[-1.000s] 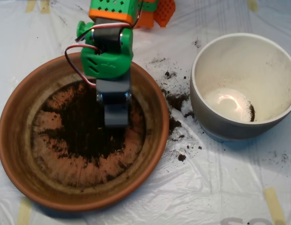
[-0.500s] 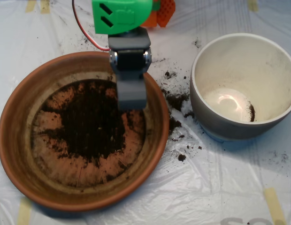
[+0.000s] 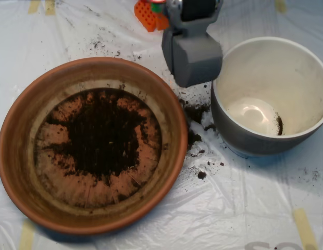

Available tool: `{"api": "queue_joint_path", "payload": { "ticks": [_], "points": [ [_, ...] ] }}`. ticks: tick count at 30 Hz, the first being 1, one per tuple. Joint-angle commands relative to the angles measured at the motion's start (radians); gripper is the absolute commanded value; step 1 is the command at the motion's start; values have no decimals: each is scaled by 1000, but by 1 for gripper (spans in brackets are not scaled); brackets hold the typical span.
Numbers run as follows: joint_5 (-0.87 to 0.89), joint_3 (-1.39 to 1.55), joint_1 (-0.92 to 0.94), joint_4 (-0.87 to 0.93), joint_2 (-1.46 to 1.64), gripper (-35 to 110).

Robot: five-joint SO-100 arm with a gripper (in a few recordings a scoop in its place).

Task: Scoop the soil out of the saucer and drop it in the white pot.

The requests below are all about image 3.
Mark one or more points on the grey gripper black servo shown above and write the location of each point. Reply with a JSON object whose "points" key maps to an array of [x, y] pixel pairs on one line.
{"points": [[196, 61]]}

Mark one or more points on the dark soil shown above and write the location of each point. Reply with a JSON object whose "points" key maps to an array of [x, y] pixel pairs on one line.
{"points": [[99, 145], [279, 125]]}

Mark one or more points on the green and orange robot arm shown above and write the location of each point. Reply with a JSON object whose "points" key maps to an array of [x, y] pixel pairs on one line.
{"points": [[146, 15]]}

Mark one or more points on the spilled soil pile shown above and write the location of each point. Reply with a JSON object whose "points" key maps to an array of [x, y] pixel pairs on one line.
{"points": [[195, 110]]}

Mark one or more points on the white ceramic pot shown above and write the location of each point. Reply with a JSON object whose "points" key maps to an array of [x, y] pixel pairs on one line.
{"points": [[255, 145]]}

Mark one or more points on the dark brown crumb chunk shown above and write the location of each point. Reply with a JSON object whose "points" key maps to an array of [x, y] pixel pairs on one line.
{"points": [[201, 175]]}

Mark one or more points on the terracotta saucer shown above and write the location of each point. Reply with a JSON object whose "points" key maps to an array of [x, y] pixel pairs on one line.
{"points": [[93, 226]]}

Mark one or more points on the beige masking tape strip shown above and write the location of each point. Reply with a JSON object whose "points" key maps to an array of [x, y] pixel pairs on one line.
{"points": [[304, 229], [26, 237], [50, 7], [34, 6], [280, 5]]}

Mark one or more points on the clear plastic sheet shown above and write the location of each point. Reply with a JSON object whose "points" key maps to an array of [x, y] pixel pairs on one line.
{"points": [[229, 208]]}

